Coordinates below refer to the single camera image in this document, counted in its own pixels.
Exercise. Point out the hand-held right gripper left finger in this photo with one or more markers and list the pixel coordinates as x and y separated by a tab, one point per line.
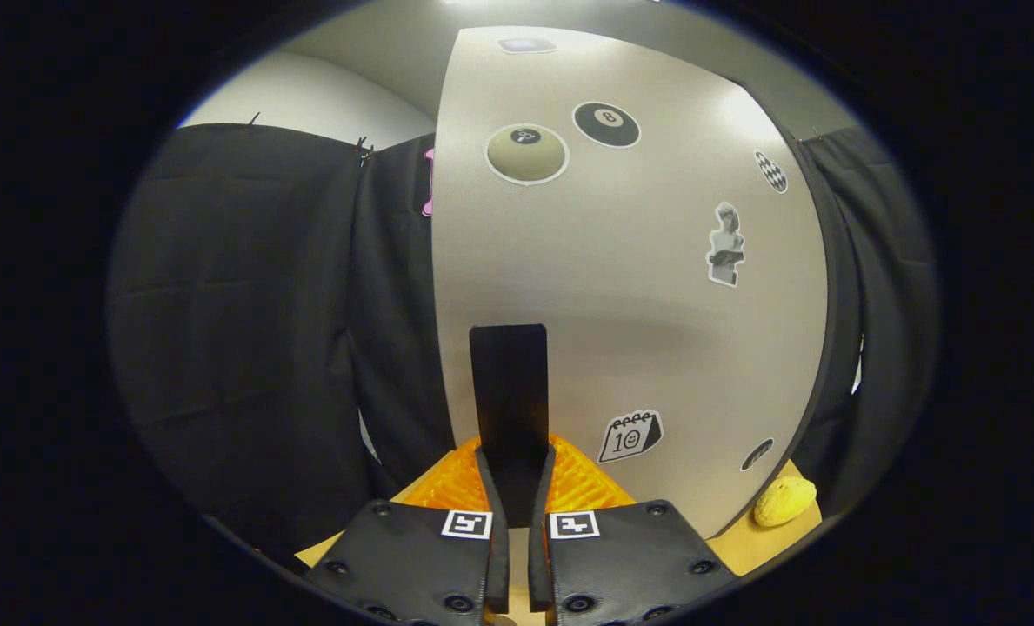
497	556

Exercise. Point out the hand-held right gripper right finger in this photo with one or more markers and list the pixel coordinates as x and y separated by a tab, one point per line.
540	565

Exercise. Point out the dark grey cabinet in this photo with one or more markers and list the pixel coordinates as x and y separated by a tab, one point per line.
843	287

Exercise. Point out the black backdrop cloth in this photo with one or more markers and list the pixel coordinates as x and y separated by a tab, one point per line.
247	304

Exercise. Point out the yellow lemon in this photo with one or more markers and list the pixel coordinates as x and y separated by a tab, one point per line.
784	502

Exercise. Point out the beige cabinet door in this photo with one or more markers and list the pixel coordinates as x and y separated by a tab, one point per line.
638	330

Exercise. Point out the black binder clip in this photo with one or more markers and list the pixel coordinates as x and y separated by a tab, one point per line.
362	149

